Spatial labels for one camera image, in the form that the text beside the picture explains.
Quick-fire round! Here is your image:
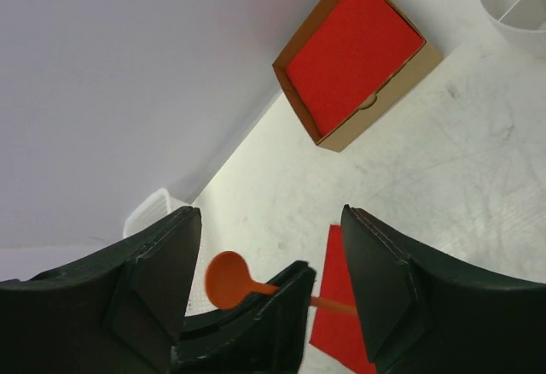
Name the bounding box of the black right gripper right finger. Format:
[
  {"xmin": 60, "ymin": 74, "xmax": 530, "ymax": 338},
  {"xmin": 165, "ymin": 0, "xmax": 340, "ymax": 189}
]
[{"xmin": 340, "ymin": 207, "xmax": 545, "ymax": 373}]

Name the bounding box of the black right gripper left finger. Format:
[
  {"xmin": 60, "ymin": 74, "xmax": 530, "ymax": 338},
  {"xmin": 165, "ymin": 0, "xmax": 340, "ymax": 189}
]
[{"xmin": 1, "ymin": 207, "xmax": 201, "ymax": 373}]

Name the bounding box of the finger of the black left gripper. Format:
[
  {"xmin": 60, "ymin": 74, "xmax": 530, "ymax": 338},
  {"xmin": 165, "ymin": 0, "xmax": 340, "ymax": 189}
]
[{"xmin": 171, "ymin": 260, "xmax": 317, "ymax": 373}]

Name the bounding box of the orange plastic spoon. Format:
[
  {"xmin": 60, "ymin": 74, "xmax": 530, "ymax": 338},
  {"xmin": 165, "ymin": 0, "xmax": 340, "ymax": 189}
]
[{"xmin": 205, "ymin": 250, "xmax": 357, "ymax": 318}]

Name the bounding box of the red paper napkin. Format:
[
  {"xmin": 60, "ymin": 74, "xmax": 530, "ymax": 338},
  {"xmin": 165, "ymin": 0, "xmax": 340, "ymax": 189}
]
[{"xmin": 310, "ymin": 225, "xmax": 376, "ymax": 374}]

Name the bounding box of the red napkin stack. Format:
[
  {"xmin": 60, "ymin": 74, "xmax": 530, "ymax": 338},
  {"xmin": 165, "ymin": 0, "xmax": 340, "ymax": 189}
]
[{"xmin": 287, "ymin": 0, "xmax": 424, "ymax": 136}]

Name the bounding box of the white plastic basket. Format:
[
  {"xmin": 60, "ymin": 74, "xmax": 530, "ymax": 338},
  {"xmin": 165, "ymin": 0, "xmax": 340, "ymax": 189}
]
[{"xmin": 123, "ymin": 188, "xmax": 216, "ymax": 316}]

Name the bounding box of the brown cardboard box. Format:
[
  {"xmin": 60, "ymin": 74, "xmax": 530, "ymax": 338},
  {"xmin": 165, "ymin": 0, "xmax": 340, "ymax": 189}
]
[{"xmin": 272, "ymin": 0, "xmax": 443, "ymax": 152}]

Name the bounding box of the white utensil holder cup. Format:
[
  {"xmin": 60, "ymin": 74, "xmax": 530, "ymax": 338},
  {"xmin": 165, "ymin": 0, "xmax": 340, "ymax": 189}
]
[{"xmin": 479, "ymin": 0, "xmax": 545, "ymax": 58}]

